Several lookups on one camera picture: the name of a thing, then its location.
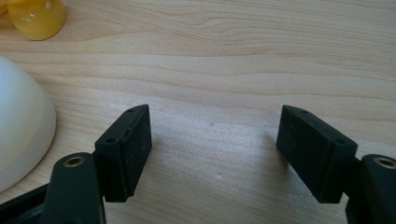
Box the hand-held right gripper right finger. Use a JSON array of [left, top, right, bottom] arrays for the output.
[[276, 105, 396, 224]]

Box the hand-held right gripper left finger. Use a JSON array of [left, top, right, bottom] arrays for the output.
[[39, 104, 153, 224]]

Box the white bowl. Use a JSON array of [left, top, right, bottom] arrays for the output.
[[0, 55, 57, 193]]

